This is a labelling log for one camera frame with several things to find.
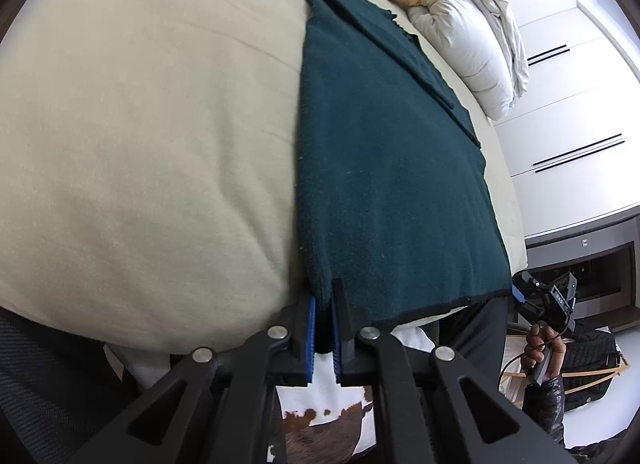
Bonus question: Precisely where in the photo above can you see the beige bed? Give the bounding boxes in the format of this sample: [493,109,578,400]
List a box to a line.
[0,0,529,376]

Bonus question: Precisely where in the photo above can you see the cowhide rug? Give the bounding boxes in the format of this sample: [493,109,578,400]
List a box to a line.
[265,328,442,464]

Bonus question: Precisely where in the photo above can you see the black quilted jacket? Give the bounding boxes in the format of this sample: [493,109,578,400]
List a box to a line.
[564,326,620,415]

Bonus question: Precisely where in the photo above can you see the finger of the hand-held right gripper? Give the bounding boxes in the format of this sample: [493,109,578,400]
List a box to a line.
[510,270,542,316]

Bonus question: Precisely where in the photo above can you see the dark green fleece garment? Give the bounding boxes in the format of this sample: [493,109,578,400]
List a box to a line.
[295,0,514,326]

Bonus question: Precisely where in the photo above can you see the person's right hand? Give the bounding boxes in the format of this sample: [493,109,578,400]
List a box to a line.
[522,321,569,381]

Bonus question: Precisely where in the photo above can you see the person's right forearm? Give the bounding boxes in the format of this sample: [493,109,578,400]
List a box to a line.
[520,375,569,451]

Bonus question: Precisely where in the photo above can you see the person's leg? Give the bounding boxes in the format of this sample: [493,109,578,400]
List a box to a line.
[439,296,512,391]

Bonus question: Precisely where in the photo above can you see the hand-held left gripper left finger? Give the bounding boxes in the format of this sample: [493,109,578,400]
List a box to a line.
[67,290,321,464]

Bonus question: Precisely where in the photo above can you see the white wardrobe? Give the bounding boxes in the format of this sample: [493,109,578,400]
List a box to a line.
[390,0,640,241]

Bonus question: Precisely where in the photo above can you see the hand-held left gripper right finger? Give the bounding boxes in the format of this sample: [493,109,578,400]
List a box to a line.
[330,278,577,464]

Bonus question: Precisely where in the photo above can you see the white duvet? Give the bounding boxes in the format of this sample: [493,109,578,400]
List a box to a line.
[402,0,531,121]

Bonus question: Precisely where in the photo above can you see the black mesh chair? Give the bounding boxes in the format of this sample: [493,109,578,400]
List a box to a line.
[0,304,147,464]

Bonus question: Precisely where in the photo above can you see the wooden frame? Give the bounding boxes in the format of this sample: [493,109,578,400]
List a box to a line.
[499,358,632,406]

